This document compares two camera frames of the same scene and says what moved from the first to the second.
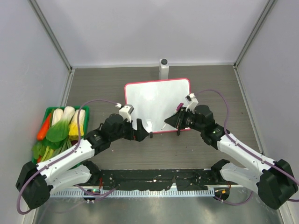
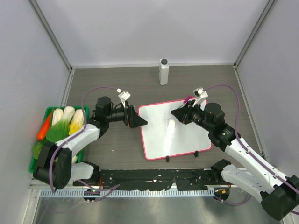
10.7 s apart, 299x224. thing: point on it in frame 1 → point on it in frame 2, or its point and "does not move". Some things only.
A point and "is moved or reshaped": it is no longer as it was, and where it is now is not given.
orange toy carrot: [44, 131] does not move
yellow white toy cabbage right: [73, 129] does not move
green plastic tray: [48, 109] does not move
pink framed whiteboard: [154, 101] → [167, 135]
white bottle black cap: [163, 69] does not move
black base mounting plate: [123, 179] does not move
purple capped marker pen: [181, 104] is moved or reshaped
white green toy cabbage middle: [68, 111] does not move
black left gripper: [138, 135] → [131, 118]
